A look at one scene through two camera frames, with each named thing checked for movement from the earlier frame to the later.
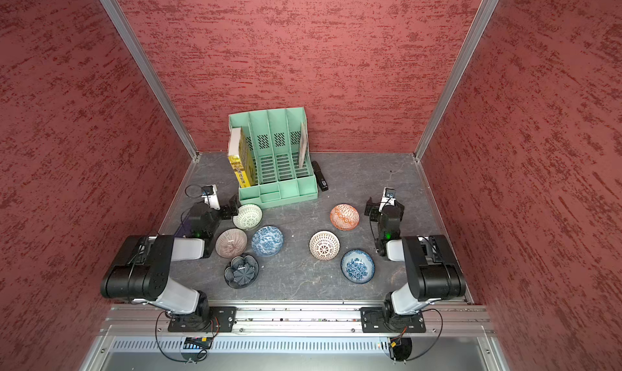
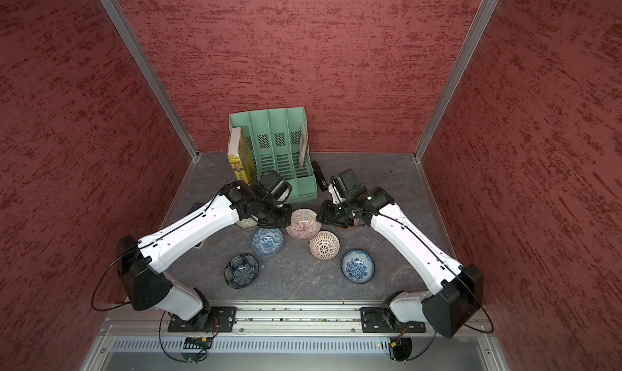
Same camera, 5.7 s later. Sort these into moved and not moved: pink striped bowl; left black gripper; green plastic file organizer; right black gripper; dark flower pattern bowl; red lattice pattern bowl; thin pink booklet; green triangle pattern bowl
Moved: left black gripper; right black gripper; pink striped bowl
Not moved: green plastic file organizer; green triangle pattern bowl; red lattice pattern bowl; dark flower pattern bowl; thin pink booklet
